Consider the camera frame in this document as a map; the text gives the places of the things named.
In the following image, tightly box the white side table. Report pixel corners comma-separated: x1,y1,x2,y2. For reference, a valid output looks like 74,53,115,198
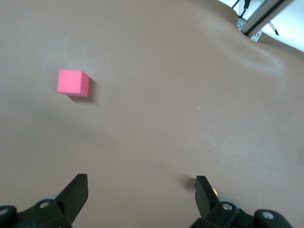
218,0,304,53

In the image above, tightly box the black cable bundle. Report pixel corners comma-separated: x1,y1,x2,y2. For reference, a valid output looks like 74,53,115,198
234,0,252,17

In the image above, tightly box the brown table mat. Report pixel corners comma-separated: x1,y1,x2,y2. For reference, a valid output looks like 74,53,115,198
0,0,304,228

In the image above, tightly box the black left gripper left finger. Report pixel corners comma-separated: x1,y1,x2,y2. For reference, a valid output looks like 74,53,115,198
0,173,89,228

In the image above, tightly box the pink foam cube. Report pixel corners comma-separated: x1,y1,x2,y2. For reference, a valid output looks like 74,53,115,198
56,68,90,97

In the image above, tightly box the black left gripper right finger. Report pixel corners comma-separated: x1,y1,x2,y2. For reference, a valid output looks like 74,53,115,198
190,175,292,228

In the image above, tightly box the aluminium post with brackets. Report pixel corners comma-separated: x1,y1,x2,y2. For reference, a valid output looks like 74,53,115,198
236,0,289,43

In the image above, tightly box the black toothed strap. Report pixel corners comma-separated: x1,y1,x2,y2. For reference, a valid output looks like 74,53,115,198
269,21,280,37

